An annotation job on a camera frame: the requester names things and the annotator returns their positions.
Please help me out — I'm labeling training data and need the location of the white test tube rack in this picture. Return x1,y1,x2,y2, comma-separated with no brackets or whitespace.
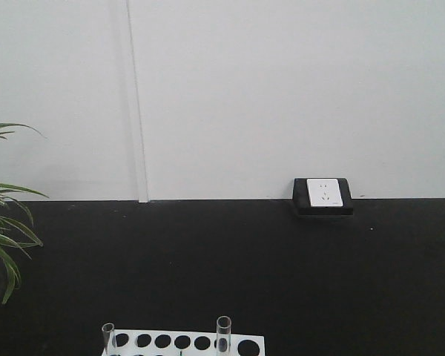
113,329,266,355

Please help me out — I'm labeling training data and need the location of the white wall cable duct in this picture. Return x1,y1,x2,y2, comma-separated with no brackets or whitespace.
125,1,148,203

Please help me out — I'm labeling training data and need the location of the clear glass test tube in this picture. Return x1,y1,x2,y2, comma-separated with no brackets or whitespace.
216,315,231,355
101,323,116,356

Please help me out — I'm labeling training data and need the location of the black white power socket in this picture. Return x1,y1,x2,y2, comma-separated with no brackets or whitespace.
292,178,354,217

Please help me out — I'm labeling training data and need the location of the green potted plant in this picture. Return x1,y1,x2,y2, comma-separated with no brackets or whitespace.
0,122,50,306

